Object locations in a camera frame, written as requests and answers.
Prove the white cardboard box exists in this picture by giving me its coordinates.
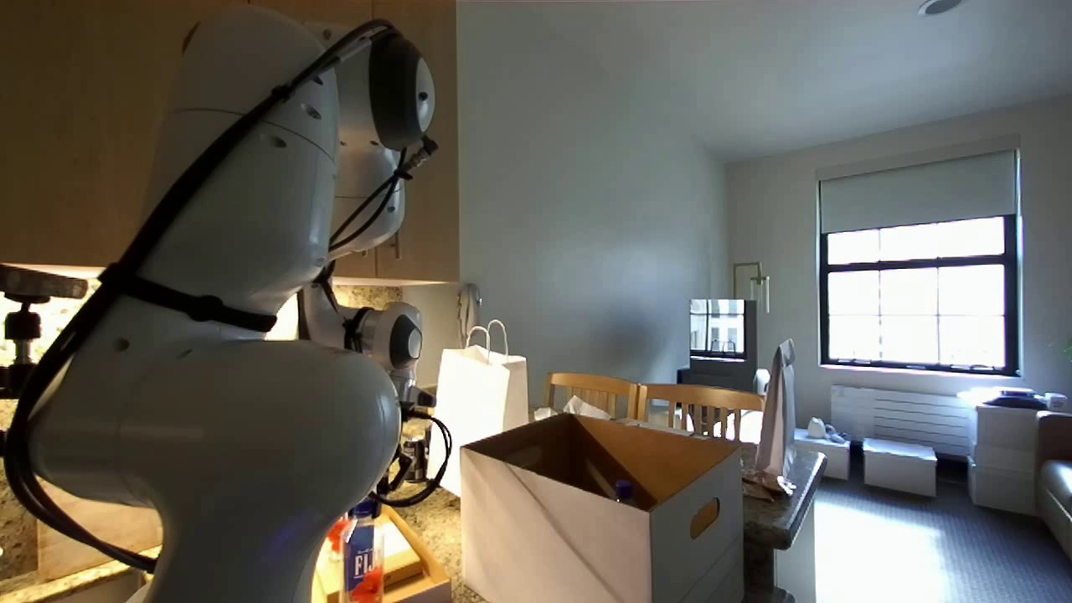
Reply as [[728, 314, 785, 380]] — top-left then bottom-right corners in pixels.
[[458, 414, 752, 603]]

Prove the wooden chair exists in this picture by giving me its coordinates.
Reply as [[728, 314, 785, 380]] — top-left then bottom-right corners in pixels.
[[638, 382, 770, 446], [548, 370, 648, 427]]

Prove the white paper bag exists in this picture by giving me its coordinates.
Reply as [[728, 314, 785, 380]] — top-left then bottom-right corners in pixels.
[[429, 314, 533, 501]]

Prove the small glowing display screen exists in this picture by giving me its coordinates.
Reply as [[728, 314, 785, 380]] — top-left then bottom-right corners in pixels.
[[687, 292, 752, 365]]

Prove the dark screen stand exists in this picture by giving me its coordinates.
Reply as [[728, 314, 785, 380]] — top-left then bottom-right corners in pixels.
[[675, 358, 774, 397]]

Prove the white tent sign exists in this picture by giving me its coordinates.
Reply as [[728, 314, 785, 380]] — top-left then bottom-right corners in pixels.
[[755, 337, 806, 497]]

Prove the wooden board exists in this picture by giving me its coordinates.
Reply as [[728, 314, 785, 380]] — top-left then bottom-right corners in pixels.
[[382, 502, 458, 603]]

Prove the white storage ottoman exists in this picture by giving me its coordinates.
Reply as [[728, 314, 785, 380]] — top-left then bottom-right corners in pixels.
[[857, 437, 941, 502], [792, 423, 856, 487]]

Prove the black framed window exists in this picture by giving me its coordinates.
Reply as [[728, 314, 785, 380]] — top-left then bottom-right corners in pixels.
[[816, 148, 1026, 380]]

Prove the white radiator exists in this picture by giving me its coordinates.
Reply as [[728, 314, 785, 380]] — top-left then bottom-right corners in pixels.
[[828, 382, 990, 464]]

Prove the grey sofa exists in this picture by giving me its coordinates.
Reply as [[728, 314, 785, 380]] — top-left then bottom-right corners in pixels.
[[1037, 407, 1072, 562]]

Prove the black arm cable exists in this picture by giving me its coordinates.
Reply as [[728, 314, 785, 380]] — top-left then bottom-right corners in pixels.
[[0, 14, 457, 574]]

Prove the black camera tripod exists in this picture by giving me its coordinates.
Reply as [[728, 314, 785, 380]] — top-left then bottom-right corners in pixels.
[[0, 261, 90, 400]]

